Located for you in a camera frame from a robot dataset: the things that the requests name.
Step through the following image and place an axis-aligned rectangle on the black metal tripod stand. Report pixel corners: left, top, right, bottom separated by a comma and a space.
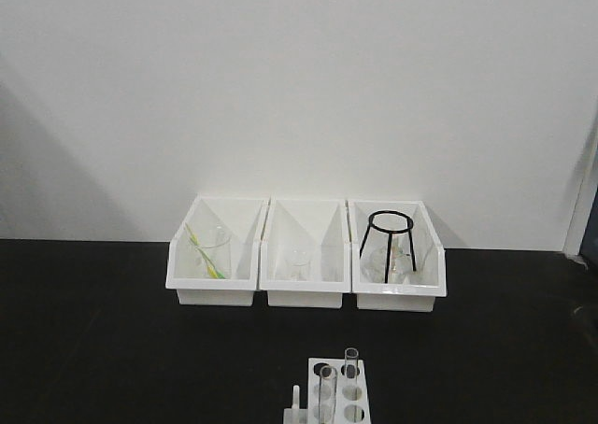
360, 209, 417, 272

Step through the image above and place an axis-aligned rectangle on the clear glass flask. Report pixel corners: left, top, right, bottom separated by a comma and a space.
363, 237, 414, 284

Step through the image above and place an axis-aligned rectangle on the white storage bin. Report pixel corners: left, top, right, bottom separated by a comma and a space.
259, 198, 351, 309
165, 195, 269, 306
347, 200, 447, 312

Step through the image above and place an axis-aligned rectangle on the white middle storage bin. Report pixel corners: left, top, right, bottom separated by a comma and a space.
259, 198, 351, 309

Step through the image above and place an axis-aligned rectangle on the white test tube rack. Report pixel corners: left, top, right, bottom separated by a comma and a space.
282, 358, 371, 423

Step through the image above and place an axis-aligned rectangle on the small clear glass beaker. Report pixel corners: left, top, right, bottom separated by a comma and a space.
286, 249, 311, 281

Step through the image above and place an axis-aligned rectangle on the white right storage bin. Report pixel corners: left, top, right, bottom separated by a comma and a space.
347, 200, 447, 312

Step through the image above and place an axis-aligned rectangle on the white left storage bin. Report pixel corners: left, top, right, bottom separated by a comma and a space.
165, 195, 269, 306

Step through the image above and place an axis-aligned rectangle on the clear glass test tube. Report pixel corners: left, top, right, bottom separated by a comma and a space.
318, 364, 337, 423
343, 347, 360, 385

